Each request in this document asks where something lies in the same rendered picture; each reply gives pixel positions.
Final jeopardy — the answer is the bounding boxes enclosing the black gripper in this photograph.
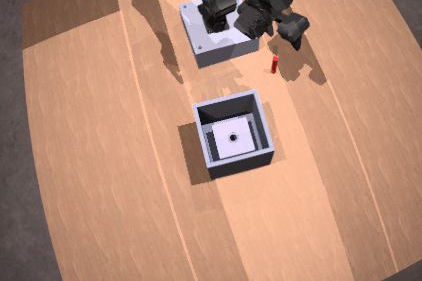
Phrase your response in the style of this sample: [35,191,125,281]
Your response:
[237,0,310,51]

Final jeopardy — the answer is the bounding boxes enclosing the red peg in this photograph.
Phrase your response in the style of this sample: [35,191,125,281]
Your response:
[271,56,278,74]

